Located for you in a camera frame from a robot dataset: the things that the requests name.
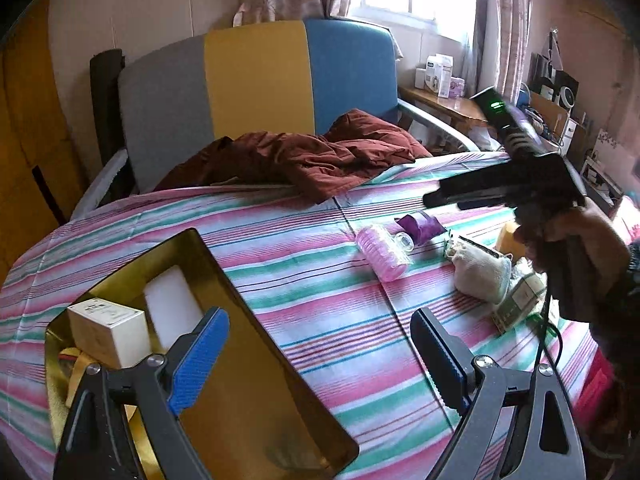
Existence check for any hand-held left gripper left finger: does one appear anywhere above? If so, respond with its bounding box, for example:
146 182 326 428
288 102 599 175
52 306 231 480

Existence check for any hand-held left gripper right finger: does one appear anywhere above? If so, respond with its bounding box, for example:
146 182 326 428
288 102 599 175
410 307 586 480

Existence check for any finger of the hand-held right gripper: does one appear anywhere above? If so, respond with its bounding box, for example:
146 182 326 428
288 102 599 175
422 169 517 208
457 193 519 211

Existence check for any yellow sponge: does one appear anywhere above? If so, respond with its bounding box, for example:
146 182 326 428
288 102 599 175
495 222 523 253

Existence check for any striped package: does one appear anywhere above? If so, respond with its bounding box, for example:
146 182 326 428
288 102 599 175
444 234 501 261

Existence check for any white foam block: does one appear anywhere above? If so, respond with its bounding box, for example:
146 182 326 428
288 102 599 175
144 266 206 351

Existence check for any gold metal tin box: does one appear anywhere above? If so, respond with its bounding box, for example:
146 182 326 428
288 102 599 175
44 227 360 480

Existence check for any purple pouch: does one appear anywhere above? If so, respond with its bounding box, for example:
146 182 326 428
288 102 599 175
394 211 447 247

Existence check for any beige towel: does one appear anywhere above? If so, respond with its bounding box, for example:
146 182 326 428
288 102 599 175
447 240 513 306

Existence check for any cream cardboard box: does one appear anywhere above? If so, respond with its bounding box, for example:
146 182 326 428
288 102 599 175
66 297 151 368

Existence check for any green and beige box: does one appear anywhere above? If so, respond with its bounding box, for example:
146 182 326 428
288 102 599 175
492 260 548 336

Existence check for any yellow plastic packet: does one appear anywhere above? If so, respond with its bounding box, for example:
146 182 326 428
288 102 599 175
57 347 101 411

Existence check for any person's right forearm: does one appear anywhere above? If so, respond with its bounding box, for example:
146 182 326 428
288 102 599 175
597 240 640 361

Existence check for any person's right hand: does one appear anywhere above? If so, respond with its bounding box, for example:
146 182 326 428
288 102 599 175
514 199 632 322

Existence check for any cluttered desk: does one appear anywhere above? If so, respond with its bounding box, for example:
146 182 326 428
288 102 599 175
520 30 631 211

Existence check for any wooden side table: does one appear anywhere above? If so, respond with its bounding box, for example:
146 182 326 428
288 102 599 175
399 85 493 131

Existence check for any white box with round print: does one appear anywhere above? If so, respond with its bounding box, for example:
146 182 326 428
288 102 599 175
415 62 441 93

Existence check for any pink curtain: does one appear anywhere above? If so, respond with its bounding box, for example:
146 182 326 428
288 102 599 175
472 0 533 106

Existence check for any red cloth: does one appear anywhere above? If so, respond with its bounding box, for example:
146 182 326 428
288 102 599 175
575 355 618 416

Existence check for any maroon quilted jacket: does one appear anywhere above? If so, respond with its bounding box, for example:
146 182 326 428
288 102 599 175
155 108 433 204

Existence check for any grey yellow blue headboard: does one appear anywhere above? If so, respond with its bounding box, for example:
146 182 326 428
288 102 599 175
117 19 401 193

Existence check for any black rolled mat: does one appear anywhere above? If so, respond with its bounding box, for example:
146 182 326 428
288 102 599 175
90 49 126 171

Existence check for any wooden wardrobe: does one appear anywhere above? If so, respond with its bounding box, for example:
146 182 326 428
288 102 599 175
0 0 88 271

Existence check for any grey bed rail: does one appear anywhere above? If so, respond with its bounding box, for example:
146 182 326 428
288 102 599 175
397 99 481 153
70 149 136 221

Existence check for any black cable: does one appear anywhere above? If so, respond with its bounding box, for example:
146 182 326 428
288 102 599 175
530 280 566 376

